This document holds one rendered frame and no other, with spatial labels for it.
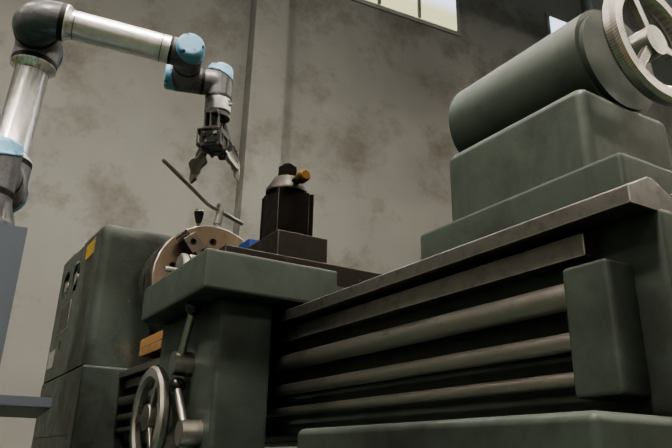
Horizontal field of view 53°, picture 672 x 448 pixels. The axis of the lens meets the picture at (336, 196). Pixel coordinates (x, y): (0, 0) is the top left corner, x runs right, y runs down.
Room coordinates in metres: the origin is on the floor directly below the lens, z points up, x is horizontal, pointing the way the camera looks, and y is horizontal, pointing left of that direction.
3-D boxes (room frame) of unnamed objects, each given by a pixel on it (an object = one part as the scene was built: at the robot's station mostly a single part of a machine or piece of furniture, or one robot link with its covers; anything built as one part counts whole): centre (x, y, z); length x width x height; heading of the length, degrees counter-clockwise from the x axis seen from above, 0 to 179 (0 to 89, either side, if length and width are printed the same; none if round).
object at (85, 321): (2.10, 0.57, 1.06); 0.59 x 0.48 x 0.39; 31
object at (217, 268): (1.17, 0.03, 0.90); 0.53 x 0.30 x 0.06; 121
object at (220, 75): (1.68, 0.35, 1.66); 0.09 x 0.08 x 0.11; 107
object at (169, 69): (1.63, 0.43, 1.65); 0.11 x 0.11 x 0.08; 17
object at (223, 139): (1.68, 0.34, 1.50); 0.09 x 0.08 x 0.12; 169
